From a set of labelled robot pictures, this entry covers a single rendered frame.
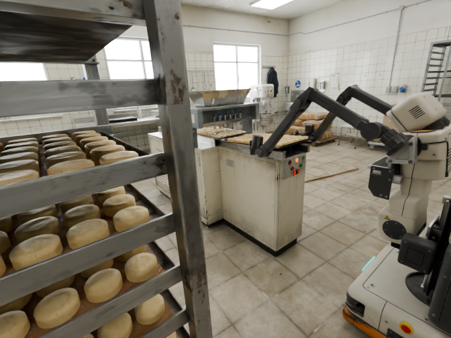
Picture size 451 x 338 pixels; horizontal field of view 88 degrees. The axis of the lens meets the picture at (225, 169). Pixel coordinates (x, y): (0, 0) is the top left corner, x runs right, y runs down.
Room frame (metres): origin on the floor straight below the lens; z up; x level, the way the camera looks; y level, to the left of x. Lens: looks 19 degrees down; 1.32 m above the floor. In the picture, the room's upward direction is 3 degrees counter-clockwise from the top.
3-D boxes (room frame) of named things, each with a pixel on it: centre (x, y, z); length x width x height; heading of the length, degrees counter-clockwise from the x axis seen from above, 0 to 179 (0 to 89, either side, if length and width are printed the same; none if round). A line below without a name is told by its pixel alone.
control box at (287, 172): (1.63, -0.51, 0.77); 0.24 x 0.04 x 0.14; 127
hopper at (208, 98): (2.32, 0.01, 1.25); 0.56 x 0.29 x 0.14; 127
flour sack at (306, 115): (5.72, -2.13, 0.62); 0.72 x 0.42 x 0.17; 38
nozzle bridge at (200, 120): (2.32, 0.01, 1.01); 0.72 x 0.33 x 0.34; 127
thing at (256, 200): (1.92, -0.29, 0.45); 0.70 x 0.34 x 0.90; 37
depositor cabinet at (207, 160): (2.70, 0.30, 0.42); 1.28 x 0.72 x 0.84; 37
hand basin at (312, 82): (6.65, -2.02, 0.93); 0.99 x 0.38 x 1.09; 32
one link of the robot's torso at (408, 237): (1.01, -0.91, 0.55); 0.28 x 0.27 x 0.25; 128
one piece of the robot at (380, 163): (1.15, -0.88, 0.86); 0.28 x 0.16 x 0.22; 128
